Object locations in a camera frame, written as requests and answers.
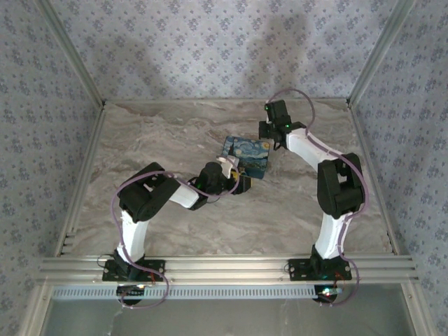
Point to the wide aluminium mounting rail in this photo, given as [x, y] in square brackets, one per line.
[224, 269]

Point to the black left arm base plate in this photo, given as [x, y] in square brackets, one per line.
[157, 269]

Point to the aluminium table back rail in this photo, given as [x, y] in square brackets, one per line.
[227, 101]

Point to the starry night print box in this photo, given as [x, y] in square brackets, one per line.
[250, 154]

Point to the aluminium frame leg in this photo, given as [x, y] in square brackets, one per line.
[414, 311]
[35, 311]

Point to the aluminium table side rail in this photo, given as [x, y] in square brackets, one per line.
[374, 175]
[84, 175]

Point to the small silver padlock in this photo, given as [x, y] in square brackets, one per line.
[242, 171]

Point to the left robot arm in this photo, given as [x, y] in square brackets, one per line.
[134, 238]

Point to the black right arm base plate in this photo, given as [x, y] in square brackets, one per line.
[297, 271]

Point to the aluminium corner post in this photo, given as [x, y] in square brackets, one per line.
[74, 52]
[378, 52]

